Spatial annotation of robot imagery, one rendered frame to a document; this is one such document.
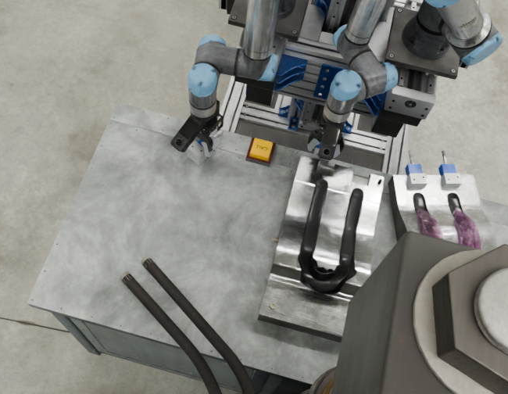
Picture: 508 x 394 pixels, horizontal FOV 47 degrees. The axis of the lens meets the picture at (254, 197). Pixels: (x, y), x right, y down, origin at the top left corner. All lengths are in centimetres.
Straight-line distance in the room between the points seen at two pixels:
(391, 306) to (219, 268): 128
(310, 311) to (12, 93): 200
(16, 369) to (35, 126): 113
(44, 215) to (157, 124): 97
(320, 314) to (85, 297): 65
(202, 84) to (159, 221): 47
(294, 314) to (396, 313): 118
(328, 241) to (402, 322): 122
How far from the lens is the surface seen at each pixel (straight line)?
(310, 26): 199
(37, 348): 254
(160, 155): 185
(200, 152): 179
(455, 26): 158
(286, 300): 161
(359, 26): 160
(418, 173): 184
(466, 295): 41
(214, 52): 159
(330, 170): 179
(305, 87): 208
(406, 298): 44
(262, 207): 177
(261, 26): 148
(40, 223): 271
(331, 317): 162
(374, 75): 161
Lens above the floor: 240
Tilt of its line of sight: 64 degrees down
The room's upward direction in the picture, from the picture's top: 10 degrees clockwise
